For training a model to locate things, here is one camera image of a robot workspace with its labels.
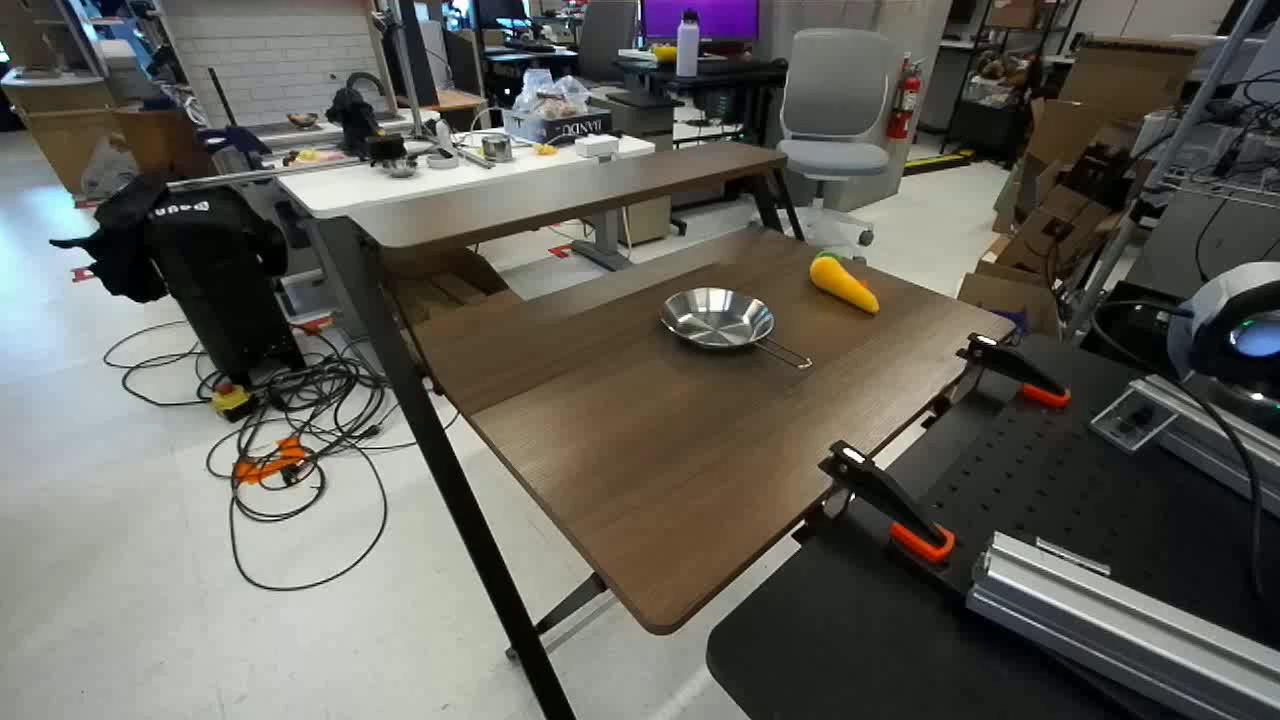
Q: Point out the silver tripod pole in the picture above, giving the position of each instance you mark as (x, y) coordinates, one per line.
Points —
(1173, 145)

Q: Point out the black device on desk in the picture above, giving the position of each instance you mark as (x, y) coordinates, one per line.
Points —
(354, 117)

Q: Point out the metal cup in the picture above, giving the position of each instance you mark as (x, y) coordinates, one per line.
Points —
(498, 145)

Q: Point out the black bag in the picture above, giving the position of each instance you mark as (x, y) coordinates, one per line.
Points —
(212, 265)

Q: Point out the black printed box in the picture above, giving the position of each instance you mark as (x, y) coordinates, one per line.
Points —
(577, 131)

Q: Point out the brown raised wooden desk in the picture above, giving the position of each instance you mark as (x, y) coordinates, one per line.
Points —
(572, 184)

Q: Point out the white desk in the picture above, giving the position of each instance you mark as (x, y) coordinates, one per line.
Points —
(443, 184)

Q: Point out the yellow carrot plushie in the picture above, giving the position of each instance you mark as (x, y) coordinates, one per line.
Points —
(841, 283)

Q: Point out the large cardboard box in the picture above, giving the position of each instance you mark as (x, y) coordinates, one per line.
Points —
(1127, 82)

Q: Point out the white pegboard panel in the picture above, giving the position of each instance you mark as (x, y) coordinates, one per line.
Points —
(264, 63)

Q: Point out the small metal bracket plate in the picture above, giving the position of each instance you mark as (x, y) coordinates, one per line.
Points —
(1132, 417)

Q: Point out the black metal table leg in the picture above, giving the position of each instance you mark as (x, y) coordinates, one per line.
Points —
(443, 455)

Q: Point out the grey office chair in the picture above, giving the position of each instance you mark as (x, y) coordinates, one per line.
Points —
(839, 87)

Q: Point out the silver aluminium extrusion rail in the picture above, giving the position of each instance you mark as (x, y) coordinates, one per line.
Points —
(1212, 447)
(1122, 621)

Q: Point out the clear plastic bag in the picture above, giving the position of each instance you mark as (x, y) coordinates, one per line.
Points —
(552, 97)

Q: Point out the silver metal frying pan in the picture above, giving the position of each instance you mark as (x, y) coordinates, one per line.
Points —
(717, 318)

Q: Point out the red fire extinguisher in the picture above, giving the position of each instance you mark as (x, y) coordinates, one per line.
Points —
(905, 105)

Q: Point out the black perforated breadboard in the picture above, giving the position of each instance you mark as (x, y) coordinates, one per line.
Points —
(1066, 493)

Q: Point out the purple lit monitor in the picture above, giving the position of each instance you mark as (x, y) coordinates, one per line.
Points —
(703, 18)

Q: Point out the stacked cardboard boxes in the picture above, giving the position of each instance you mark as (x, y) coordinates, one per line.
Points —
(1054, 232)

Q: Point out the camera stand on desk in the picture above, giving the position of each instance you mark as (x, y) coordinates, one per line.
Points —
(419, 67)

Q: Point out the small white bowl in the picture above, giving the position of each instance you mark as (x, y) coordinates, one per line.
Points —
(598, 145)

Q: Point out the white bottle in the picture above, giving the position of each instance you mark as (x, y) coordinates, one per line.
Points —
(686, 44)

